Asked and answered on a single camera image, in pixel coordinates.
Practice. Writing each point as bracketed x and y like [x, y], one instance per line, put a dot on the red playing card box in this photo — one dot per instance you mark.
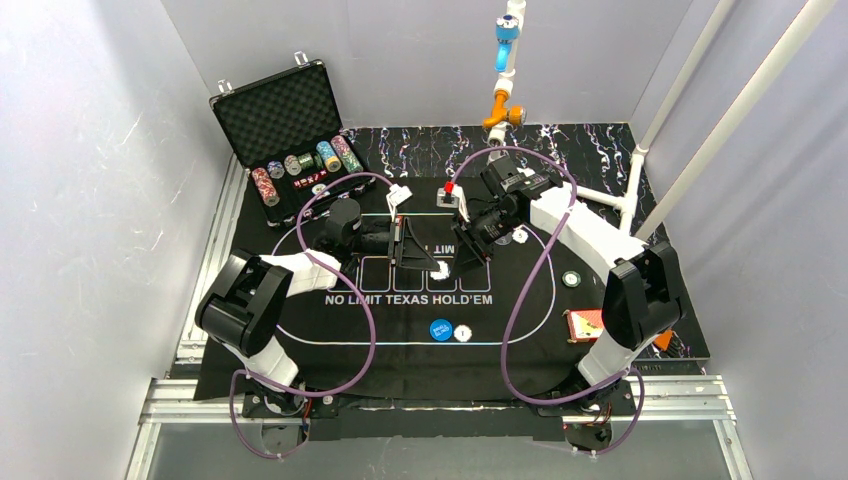
[585, 325]

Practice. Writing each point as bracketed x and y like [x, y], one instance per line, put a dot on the pink green chip stack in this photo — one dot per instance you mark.
[346, 154]

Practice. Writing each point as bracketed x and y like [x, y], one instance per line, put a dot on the white pvc pipe frame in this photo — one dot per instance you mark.
[614, 154]

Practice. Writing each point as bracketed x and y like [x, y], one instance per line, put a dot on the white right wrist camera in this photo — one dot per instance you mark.
[451, 196]

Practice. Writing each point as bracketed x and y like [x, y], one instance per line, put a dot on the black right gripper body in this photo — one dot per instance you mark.
[465, 234]

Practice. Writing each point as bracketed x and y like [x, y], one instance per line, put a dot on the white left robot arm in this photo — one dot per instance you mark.
[242, 308]

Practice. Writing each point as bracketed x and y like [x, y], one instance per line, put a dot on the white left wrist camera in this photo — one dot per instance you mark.
[396, 196]

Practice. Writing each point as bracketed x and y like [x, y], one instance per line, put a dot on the blue chip stack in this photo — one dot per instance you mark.
[330, 160]

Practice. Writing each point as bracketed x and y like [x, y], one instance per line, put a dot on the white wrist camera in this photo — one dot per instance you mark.
[396, 196]
[451, 196]

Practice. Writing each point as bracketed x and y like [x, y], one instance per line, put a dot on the clear dealer button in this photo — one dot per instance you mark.
[504, 240]

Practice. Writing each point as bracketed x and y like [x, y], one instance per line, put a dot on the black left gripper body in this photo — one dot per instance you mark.
[399, 240]

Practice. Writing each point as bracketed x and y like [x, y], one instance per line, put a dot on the green poker chip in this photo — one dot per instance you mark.
[571, 279]

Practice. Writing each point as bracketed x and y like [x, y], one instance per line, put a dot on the white grey poker chip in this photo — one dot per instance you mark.
[462, 333]

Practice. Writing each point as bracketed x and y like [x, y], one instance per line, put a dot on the white blue poker chip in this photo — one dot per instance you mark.
[442, 273]
[520, 236]

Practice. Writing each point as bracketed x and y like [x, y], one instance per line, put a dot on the black poker table mat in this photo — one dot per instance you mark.
[520, 338]

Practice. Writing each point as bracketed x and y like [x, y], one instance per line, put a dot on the red poker chip stack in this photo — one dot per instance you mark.
[265, 187]

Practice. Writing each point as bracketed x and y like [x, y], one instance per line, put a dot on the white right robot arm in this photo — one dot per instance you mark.
[643, 286]

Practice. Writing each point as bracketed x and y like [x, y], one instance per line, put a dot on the black aluminium chip case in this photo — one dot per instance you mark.
[275, 123]

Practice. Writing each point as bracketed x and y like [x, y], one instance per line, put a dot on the orange black small tool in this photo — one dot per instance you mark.
[664, 345]

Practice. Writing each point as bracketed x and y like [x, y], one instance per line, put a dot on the blue small blind button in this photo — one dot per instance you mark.
[441, 330]

